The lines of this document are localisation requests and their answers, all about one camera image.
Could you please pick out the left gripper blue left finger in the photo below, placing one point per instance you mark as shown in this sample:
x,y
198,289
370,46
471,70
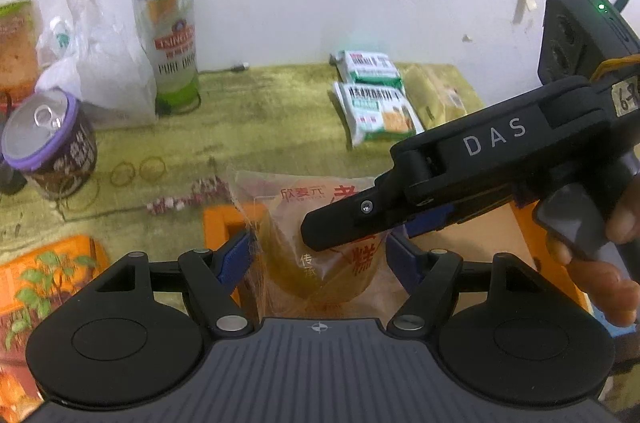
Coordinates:
x,y
211,278

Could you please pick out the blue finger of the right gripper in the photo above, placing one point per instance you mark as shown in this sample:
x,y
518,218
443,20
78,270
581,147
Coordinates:
x,y
431,220
365,213

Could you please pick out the white plastic bag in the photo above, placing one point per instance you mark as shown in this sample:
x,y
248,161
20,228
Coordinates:
x,y
101,67

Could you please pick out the orange mooncake gift box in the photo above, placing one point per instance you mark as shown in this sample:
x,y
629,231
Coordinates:
x,y
32,287

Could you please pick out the purple lidded porridge can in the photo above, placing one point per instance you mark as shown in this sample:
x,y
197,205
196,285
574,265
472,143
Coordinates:
x,y
50,141

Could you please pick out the Tsingtao beer can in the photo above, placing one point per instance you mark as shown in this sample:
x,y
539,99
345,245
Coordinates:
x,y
166,31

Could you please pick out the person right hand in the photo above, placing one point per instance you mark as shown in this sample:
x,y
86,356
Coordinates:
x,y
616,297

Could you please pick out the walnut biscuit pack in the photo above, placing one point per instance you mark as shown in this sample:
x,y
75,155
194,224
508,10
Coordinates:
x,y
375,112

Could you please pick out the clear wrapped cracker pack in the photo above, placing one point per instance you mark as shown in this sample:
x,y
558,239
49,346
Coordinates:
x,y
431,94

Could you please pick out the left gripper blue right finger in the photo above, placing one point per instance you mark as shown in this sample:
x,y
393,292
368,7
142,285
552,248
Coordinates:
x,y
428,278

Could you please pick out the black camera box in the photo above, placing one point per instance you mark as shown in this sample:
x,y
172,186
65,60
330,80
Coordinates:
x,y
578,35

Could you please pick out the orange dried snack bag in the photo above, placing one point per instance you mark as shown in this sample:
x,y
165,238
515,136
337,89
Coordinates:
x,y
20,29

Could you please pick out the green white snack pack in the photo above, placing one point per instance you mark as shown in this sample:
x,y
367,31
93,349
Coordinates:
x,y
368,68

